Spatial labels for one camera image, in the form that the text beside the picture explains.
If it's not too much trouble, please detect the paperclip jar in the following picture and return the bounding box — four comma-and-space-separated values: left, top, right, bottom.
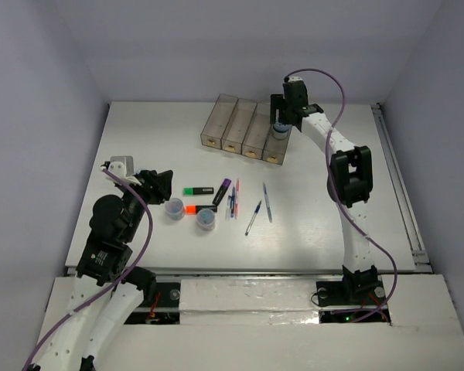
165, 198, 186, 221
196, 209, 216, 231

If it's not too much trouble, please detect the green highlighter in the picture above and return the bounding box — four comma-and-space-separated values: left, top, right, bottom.
183, 187, 214, 196

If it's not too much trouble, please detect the orange highlighter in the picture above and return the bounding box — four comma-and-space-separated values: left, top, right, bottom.
185, 205, 217, 215

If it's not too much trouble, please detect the purple highlighter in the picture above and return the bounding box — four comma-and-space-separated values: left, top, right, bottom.
212, 179, 231, 206

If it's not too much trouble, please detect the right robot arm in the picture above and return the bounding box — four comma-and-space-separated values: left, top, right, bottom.
270, 77, 380, 307

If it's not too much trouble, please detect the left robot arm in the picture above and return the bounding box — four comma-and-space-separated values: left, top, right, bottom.
23, 162, 173, 370

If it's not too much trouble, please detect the clear drawer bin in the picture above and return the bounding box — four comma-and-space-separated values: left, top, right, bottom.
221, 98, 258, 154
200, 94, 238, 149
262, 124, 292, 165
241, 103, 271, 159

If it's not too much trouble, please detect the blue capped pen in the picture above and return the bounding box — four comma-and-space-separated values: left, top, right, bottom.
225, 195, 234, 220

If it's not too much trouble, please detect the pink gel pen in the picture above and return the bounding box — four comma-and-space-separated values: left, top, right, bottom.
232, 179, 240, 220

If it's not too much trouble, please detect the blue ballpoint pen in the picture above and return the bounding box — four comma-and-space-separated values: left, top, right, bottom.
244, 200, 262, 236

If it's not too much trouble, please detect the grey blue pen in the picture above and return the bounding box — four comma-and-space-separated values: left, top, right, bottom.
262, 182, 273, 223

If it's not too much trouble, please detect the foil covered front board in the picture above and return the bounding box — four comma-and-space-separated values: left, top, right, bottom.
179, 278, 319, 325

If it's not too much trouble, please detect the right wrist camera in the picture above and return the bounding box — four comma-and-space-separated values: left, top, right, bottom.
284, 76, 303, 83

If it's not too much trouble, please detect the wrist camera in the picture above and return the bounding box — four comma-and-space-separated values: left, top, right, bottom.
284, 76, 303, 83
100, 155, 140, 185

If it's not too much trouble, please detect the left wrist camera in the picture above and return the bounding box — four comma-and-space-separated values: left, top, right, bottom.
100, 155, 140, 185

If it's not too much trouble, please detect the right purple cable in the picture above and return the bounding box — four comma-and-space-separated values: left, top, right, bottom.
282, 68, 398, 322

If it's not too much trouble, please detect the right aluminium rail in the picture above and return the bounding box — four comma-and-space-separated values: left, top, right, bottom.
371, 103, 434, 274

